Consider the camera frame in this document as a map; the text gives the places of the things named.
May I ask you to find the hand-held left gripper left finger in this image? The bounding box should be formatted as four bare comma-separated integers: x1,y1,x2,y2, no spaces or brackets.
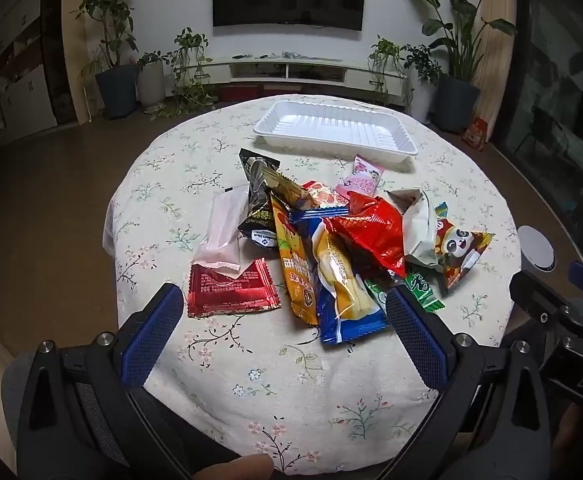
16,282,192,480

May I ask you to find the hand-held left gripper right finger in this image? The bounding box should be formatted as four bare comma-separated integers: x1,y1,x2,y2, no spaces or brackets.
379,285,565,480

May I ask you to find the green snack packet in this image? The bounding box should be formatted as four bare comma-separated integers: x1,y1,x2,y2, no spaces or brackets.
364,267,445,316

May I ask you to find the panda print snack packet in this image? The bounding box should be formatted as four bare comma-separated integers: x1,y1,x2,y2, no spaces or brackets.
434,202,495,291

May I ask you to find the red foil snack packet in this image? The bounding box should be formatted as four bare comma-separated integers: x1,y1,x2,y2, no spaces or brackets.
186,257,281,318

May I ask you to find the blue cake snack packet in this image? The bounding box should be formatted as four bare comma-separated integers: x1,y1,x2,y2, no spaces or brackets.
289,207,389,346

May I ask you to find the white snack bag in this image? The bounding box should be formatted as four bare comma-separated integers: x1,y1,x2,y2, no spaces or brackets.
386,187,439,268

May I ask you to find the red crinkled snack bag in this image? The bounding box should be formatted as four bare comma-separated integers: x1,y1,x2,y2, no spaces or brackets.
324,192,407,278

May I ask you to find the clear pink snack packet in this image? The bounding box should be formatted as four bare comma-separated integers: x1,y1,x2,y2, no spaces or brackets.
193,187,252,281

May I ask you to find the orange snack packet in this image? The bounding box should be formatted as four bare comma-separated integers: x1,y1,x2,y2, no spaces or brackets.
269,195,322,326

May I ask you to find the pink cartoon snack packet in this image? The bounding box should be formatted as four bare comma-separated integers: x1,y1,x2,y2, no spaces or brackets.
334,155,385,198

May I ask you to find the strawberry print snack packet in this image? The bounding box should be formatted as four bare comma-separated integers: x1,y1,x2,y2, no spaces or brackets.
301,180,349,209

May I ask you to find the black snack packet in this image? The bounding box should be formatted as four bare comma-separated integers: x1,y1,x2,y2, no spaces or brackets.
238,148,281,251

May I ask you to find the gold snack packet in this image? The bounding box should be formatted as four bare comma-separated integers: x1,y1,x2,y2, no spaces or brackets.
262,167,317,211

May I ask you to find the white plastic tray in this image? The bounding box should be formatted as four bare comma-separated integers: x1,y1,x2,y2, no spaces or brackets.
252,100,419,170

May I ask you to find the person's left hand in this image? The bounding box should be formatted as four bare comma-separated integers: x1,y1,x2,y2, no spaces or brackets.
192,454,275,480

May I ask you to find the white round object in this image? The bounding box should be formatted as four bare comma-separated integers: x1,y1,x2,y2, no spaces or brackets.
516,225,557,273

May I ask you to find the round floral tablecloth table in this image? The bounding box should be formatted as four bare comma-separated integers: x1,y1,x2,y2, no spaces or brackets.
102,94,522,480

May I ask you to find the glass sliding door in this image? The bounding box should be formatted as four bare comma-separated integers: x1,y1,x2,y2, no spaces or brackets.
496,0,583,241

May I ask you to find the large-leaved plant in dark pot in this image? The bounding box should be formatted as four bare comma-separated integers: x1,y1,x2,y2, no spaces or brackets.
399,0,517,133

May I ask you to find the light wooden panel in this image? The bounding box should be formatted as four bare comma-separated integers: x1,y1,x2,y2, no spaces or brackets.
471,0,517,126

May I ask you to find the tall plant in dark pot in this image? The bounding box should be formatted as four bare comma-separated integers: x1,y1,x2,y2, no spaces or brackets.
74,0,140,120

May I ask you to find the bushy plant in white pot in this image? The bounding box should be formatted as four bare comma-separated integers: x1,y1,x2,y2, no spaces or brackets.
401,44,445,123

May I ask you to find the small plant in grey pot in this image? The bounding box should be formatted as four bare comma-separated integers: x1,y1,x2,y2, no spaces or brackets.
136,51,167,111

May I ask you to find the red storage box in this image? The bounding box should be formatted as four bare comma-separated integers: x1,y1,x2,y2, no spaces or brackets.
219,85,261,103

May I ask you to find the white storage cabinet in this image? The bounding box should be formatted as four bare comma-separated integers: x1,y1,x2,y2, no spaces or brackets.
0,0,80,151

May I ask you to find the hanging vine plant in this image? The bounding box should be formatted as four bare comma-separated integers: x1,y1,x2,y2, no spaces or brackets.
369,35,415,106

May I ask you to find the white television cabinet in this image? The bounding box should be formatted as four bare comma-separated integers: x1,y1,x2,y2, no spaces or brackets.
199,55,409,96

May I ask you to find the trailing green plant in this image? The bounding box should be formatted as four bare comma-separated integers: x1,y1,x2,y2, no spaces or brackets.
164,27,222,118

